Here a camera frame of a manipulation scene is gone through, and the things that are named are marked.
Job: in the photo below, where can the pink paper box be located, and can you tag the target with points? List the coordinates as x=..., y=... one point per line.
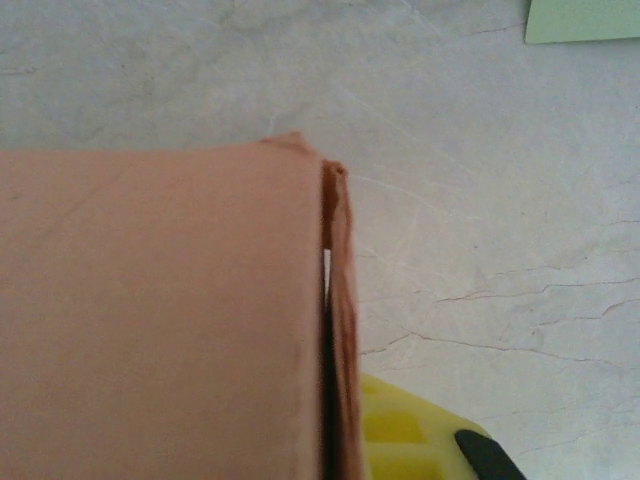
x=150, y=300

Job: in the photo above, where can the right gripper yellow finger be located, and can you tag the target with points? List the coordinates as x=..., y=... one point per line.
x=410, y=440

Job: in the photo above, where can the green paper box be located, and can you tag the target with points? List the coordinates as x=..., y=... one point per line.
x=580, y=20

